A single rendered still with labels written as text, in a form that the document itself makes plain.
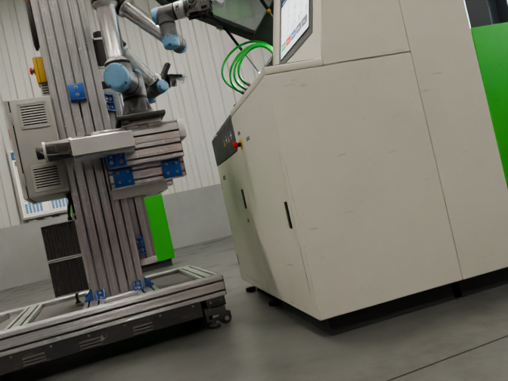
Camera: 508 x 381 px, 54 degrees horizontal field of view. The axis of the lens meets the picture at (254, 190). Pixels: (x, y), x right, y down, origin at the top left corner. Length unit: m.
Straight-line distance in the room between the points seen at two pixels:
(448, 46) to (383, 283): 0.94
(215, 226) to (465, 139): 7.59
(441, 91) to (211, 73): 8.03
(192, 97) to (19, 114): 7.25
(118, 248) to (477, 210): 1.62
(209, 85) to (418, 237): 8.12
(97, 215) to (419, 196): 1.49
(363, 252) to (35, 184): 1.52
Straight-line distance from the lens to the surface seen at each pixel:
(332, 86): 1.84
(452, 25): 2.16
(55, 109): 2.61
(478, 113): 2.12
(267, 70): 1.79
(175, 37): 2.33
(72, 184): 2.54
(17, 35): 9.88
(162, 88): 3.11
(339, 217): 1.78
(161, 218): 5.96
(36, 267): 9.16
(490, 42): 5.09
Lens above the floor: 0.52
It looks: 1 degrees up
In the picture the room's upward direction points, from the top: 12 degrees counter-clockwise
